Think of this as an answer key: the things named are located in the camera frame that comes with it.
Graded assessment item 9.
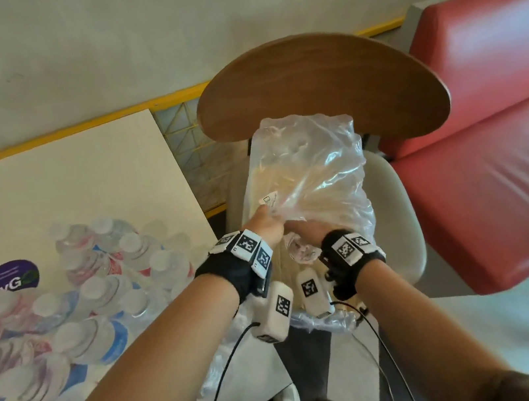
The person's left forearm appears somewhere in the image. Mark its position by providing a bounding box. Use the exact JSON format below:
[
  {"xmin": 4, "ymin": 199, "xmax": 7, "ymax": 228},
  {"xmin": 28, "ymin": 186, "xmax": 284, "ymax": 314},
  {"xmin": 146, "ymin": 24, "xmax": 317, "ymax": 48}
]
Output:
[{"xmin": 31, "ymin": 270, "xmax": 257, "ymax": 401}]

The black wrist strap with markers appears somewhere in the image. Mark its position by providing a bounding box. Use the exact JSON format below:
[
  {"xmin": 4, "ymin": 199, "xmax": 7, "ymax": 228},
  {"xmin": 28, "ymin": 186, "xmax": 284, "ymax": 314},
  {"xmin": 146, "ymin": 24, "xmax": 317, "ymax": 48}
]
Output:
[
  {"xmin": 189, "ymin": 226, "xmax": 281, "ymax": 311},
  {"xmin": 315, "ymin": 223, "xmax": 392, "ymax": 304}
]

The yellow wire mesh panel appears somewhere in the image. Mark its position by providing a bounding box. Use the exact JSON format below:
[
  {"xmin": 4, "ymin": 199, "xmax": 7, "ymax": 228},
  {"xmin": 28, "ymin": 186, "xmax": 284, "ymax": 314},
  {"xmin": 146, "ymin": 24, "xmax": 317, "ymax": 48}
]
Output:
[{"xmin": 152, "ymin": 93, "xmax": 259, "ymax": 224}]

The group of clear water bottles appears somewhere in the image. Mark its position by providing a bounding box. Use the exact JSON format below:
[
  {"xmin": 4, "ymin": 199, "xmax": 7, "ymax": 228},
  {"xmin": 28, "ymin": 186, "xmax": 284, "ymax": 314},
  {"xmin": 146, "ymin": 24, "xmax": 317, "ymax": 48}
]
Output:
[{"xmin": 0, "ymin": 201, "xmax": 216, "ymax": 401}]

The round purple sticker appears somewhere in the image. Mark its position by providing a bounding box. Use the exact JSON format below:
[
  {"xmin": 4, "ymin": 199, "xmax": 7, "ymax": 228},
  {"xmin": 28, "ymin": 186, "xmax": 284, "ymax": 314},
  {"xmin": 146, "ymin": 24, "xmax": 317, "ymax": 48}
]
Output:
[{"xmin": 0, "ymin": 257, "xmax": 45, "ymax": 311}]

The red padded bench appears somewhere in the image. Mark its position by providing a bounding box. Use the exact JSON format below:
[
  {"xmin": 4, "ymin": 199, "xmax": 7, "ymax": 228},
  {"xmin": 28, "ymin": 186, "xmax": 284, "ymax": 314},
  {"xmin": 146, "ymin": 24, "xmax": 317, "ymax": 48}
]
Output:
[{"xmin": 356, "ymin": 0, "xmax": 529, "ymax": 309}]

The yellow rail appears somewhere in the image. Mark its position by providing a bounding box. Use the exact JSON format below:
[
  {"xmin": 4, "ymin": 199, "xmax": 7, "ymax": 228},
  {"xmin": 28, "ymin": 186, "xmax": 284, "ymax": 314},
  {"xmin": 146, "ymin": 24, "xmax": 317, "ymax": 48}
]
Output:
[{"xmin": 0, "ymin": 15, "xmax": 421, "ymax": 173}]

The person's right hand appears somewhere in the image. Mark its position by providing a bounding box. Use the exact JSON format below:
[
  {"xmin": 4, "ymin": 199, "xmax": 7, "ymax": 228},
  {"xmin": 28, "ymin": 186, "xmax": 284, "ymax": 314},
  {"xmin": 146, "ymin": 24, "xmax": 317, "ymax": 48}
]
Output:
[{"xmin": 284, "ymin": 214, "xmax": 337, "ymax": 256}]

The black cable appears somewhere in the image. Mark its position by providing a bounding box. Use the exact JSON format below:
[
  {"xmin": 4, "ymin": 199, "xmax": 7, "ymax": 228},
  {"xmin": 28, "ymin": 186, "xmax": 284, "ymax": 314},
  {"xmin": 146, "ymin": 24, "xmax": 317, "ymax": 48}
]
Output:
[
  {"xmin": 177, "ymin": 321, "xmax": 273, "ymax": 401},
  {"xmin": 330, "ymin": 290, "xmax": 421, "ymax": 401}
]

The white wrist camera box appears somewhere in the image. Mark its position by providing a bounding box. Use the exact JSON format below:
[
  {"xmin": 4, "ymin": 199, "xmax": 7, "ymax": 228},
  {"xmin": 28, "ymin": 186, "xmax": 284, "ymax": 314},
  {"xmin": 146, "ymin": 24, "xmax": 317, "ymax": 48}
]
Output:
[
  {"xmin": 244, "ymin": 279, "xmax": 301, "ymax": 348},
  {"xmin": 295, "ymin": 264, "xmax": 336, "ymax": 321}
]

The clear plastic bag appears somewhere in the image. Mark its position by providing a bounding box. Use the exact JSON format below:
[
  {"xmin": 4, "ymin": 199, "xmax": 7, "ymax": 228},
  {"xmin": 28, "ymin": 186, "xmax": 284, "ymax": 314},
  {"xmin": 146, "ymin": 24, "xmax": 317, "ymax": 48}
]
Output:
[{"xmin": 226, "ymin": 103, "xmax": 384, "ymax": 283}]

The person's right forearm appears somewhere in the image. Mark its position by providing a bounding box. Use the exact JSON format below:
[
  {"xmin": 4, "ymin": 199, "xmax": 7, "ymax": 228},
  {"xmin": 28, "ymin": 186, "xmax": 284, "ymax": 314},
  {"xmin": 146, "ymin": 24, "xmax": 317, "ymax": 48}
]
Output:
[{"xmin": 352, "ymin": 242, "xmax": 519, "ymax": 401}]

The chair with wooden backrest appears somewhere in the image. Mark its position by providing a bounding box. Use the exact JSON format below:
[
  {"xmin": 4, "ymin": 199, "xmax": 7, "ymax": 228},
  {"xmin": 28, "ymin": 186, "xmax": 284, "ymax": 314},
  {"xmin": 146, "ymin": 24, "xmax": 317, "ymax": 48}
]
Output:
[{"xmin": 187, "ymin": 13, "xmax": 480, "ymax": 317}]

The person's left hand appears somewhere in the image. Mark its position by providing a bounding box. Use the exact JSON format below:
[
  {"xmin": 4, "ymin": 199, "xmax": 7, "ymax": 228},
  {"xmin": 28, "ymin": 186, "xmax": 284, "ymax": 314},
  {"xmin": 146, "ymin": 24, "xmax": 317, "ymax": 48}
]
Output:
[{"xmin": 241, "ymin": 201, "xmax": 292, "ymax": 253}]

